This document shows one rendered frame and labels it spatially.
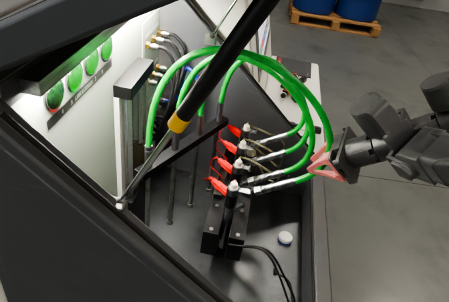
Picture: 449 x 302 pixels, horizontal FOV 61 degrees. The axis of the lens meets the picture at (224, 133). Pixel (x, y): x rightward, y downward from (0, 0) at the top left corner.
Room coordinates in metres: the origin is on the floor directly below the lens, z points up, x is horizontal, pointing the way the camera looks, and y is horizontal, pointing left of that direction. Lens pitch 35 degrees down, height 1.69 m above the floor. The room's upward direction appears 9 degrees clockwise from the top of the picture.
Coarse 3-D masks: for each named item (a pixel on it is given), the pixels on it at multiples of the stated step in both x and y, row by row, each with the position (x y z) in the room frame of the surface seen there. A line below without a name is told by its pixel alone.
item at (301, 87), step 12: (204, 48) 0.65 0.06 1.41; (216, 48) 0.64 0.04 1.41; (180, 60) 0.65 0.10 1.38; (264, 60) 0.63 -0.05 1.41; (168, 72) 0.65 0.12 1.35; (288, 72) 0.63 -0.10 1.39; (300, 84) 0.63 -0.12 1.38; (156, 96) 0.65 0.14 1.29; (312, 96) 0.63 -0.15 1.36; (156, 108) 0.65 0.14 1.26; (324, 120) 0.62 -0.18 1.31; (300, 180) 0.62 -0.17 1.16
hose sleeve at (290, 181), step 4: (280, 180) 0.64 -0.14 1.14; (284, 180) 0.63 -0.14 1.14; (288, 180) 0.63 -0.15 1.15; (292, 180) 0.63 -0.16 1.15; (268, 184) 0.63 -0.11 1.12; (272, 184) 0.63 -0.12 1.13; (276, 184) 0.63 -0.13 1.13; (280, 184) 0.63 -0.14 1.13; (284, 184) 0.62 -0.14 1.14; (288, 184) 0.62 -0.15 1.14; (292, 184) 0.62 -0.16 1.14; (296, 184) 0.63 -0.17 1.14; (264, 188) 0.63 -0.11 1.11; (268, 188) 0.63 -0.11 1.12; (272, 188) 0.63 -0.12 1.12; (276, 188) 0.62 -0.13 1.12; (280, 188) 0.62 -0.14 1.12; (264, 192) 0.63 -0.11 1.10
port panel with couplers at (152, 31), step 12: (156, 12) 0.94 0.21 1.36; (144, 24) 0.85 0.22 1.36; (156, 24) 0.94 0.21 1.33; (144, 36) 0.85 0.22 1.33; (156, 36) 0.91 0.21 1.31; (168, 36) 0.95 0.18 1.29; (144, 48) 0.85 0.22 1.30; (156, 48) 0.85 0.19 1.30; (156, 60) 0.95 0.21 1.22; (156, 72) 0.95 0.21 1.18; (156, 84) 0.86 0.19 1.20
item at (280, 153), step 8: (296, 88) 0.79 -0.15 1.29; (200, 112) 0.80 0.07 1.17; (200, 120) 0.80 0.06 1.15; (200, 128) 0.80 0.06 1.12; (304, 136) 0.78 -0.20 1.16; (296, 144) 0.79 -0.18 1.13; (272, 152) 0.80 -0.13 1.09; (280, 152) 0.79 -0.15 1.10; (288, 152) 0.79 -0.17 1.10; (256, 160) 0.79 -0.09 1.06; (264, 160) 0.79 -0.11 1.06
